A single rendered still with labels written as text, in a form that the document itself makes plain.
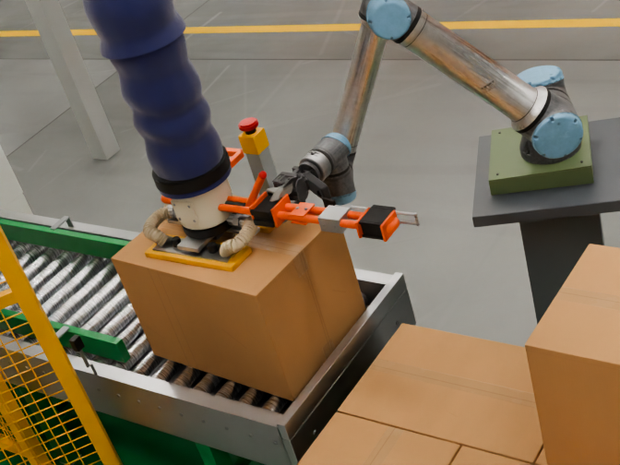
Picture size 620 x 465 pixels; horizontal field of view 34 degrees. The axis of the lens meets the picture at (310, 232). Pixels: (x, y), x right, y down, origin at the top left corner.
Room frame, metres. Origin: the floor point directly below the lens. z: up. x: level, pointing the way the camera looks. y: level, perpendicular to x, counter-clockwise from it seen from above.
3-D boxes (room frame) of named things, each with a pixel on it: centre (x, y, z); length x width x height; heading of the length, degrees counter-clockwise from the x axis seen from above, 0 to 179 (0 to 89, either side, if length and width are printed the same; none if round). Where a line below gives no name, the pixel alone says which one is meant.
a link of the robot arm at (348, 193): (2.69, -0.13, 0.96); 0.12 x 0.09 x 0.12; 170
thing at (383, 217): (2.22, -0.17, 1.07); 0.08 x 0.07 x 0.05; 48
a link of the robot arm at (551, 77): (2.74, -0.81, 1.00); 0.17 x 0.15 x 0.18; 170
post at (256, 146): (3.13, 0.09, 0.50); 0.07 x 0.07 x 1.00; 48
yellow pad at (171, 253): (2.55, 0.33, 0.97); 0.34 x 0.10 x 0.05; 48
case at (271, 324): (2.61, 0.26, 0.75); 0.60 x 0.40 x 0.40; 44
